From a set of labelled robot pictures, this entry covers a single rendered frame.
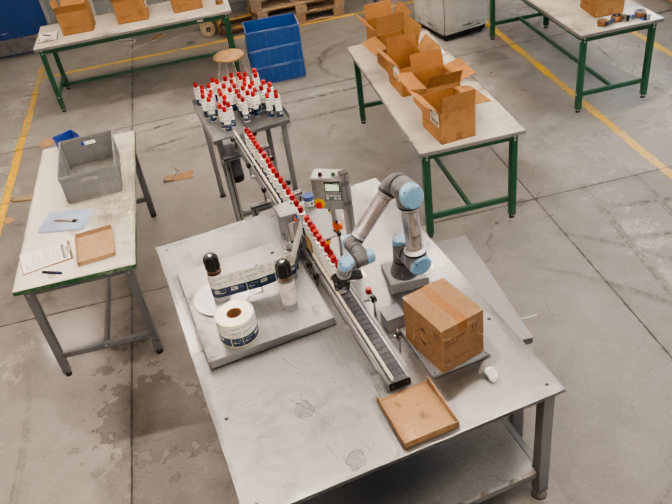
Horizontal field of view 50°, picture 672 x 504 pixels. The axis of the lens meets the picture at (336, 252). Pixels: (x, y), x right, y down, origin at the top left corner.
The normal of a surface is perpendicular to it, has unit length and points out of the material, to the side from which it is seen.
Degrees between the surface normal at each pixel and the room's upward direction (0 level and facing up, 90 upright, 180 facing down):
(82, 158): 90
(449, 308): 0
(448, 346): 90
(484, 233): 0
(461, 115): 92
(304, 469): 0
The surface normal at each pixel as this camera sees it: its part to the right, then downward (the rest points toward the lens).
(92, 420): -0.12, -0.79
